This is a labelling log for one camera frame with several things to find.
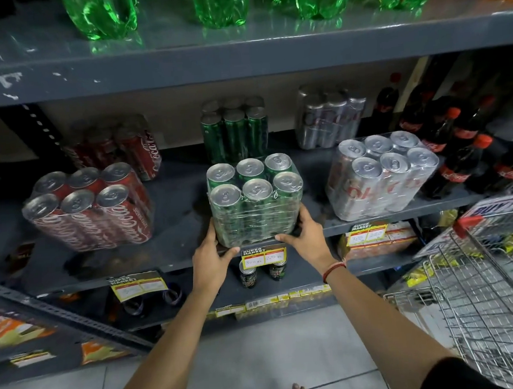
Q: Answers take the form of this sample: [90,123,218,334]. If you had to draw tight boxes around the person's left hand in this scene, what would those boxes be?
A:
[189,217,245,296]

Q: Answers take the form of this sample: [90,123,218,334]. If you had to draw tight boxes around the group of dark cola bottles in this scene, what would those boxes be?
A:
[368,64,513,205]

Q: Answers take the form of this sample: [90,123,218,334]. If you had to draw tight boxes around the white sign on cart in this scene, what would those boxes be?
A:
[408,193,513,259]

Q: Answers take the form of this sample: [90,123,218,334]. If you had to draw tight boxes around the yellow shelf price tag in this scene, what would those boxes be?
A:
[240,244,289,271]
[345,220,390,248]
[107,270,170,304]

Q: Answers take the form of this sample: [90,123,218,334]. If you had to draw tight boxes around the grey metal shelving unit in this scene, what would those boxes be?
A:
[0,0,513,387]

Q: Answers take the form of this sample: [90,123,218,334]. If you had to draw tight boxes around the person's right forearm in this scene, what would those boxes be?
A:
[322,255,461,389]

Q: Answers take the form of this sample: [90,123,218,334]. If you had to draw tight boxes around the orange snack packet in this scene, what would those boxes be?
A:
[0,307,57,350]
[79,339,131,366]

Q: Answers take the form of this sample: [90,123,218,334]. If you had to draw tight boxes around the wrapped pack of silver cans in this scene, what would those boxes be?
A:
[292,80,370,151]
[322,128,444,224]

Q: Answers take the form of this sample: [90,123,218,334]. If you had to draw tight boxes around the small dark green can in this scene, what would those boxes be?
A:
[267,260,289,282]
[238,260,259,290]

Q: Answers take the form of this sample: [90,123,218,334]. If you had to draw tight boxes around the person's right hand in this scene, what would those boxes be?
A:
[273,202,340,280]

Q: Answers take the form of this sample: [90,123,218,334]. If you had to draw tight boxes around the yellow label strip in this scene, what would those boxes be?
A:
[212,283,334,319]

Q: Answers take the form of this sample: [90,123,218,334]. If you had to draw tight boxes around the person's left forearm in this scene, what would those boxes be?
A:
[94,283,229,389]

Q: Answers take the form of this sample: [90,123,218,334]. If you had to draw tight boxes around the person's black sleeve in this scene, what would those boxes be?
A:
[416,353,504,389]

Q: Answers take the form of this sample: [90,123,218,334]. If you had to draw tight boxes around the dark drink can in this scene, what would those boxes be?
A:
[121,295,152,319]
[161,282,187,309]

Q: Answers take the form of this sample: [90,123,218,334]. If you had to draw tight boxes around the pack of green cans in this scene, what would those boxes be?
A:
[198,95,272,166]
[204,151,308,250]

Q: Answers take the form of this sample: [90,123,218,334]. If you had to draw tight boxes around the wire shopping cart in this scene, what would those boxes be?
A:
[378,207,513,389]

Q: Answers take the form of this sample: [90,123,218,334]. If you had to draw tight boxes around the wrapped pack of red cans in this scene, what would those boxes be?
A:
[19,160,157,257]
[61,113,164,187]

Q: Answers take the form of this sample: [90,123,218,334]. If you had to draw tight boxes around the red thread bracelet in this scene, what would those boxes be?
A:
[321,260,349,284]

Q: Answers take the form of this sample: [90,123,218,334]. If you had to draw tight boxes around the yellow snack packets in cart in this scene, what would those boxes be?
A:
[399,230,513,289]

